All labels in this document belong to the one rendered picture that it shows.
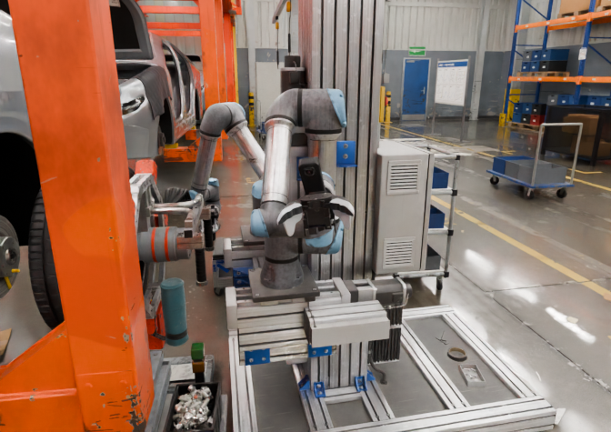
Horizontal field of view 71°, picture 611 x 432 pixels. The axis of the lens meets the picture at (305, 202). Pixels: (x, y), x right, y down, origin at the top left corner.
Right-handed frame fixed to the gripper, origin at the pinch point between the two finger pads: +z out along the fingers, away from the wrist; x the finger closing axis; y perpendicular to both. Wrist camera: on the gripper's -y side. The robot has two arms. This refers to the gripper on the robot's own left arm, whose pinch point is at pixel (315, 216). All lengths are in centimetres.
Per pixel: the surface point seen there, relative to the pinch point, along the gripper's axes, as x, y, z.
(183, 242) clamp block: 53, 24, -61
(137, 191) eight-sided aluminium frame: 67, 4, -65
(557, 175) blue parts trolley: -278, 134, -470
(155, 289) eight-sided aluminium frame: 80, 52, -85
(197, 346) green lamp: 46, 52, -38
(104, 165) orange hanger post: 48, -13, -16
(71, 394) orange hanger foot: 73, 46, -13
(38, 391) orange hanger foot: 82, 45, -13
